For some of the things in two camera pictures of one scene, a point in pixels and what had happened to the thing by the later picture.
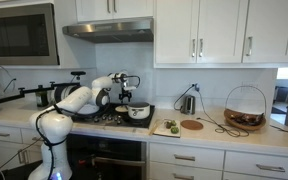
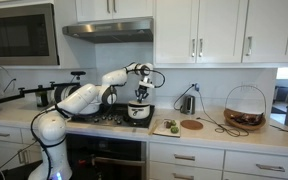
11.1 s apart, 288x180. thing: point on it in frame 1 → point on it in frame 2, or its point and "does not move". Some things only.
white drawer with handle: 189,156 does not move
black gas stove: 108,115 does not move
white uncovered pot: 138,110 does not move
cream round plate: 121,108 → 136,103
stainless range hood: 111,32 does not move
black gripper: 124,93 → 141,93
